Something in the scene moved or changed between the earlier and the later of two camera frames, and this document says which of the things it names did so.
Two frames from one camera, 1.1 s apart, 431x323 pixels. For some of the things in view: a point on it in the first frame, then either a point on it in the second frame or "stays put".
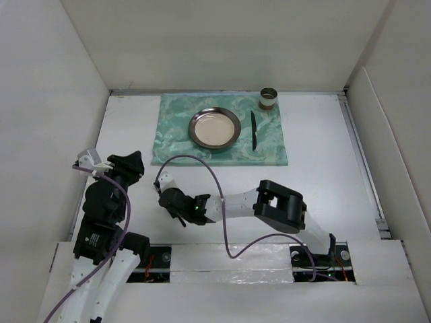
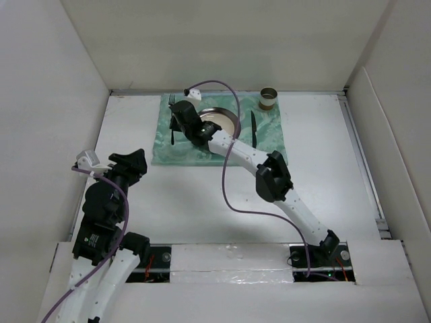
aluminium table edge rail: [381, 223] stays put
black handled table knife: [254, 130] stays put
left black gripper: [130, 165] stays put
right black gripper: [174, 214] to [174, 124]
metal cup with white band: [267, 97] stays put
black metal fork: [184, 223] to [171, 101]
